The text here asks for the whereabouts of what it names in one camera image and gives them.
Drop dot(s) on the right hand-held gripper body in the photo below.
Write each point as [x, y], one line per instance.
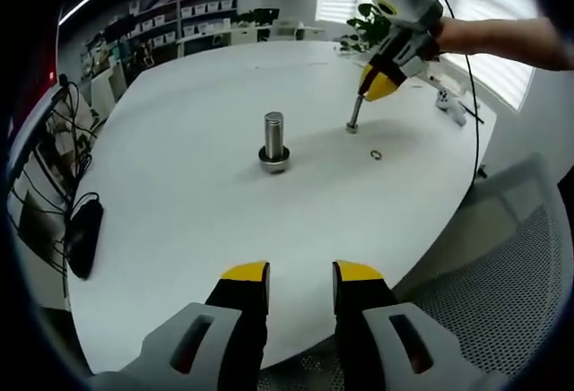
[412, 5]

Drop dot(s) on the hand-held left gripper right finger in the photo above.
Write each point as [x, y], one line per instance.
[367, 319]

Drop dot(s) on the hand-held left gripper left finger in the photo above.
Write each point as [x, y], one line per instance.
[233, 319]

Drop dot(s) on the thin threaded stud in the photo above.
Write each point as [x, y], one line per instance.
[354, 115]

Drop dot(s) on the thick threaded stud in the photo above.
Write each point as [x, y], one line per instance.
[273, 133]

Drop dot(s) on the green potted plant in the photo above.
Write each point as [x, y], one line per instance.
[365, 28]

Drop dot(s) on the white game controller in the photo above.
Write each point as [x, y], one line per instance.
[450, 106]

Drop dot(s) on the grey mesh office chair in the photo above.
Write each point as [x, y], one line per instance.
[493, 283]

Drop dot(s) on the shelving with white bins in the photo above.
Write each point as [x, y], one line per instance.
[202, 5]

